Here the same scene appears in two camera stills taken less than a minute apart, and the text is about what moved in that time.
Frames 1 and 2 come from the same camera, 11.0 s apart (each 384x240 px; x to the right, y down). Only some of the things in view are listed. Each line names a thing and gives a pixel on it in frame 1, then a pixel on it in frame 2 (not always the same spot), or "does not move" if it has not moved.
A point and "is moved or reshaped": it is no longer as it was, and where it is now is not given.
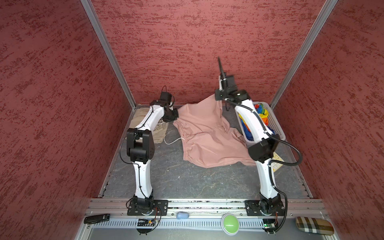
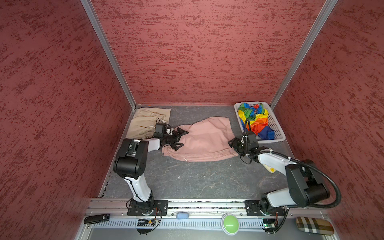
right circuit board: x=269 y=225 does not move
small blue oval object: x=182 y=215 does not move
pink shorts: x=208 y=141 is moved or reshaped
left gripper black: x=175 y=115 to x=177 y=137
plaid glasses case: x=314 y=225 does not move
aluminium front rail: x=296 y=207 does not move
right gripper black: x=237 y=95 to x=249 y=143
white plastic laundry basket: x=278 y=130 does not move
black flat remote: x=96 y=218 does not move
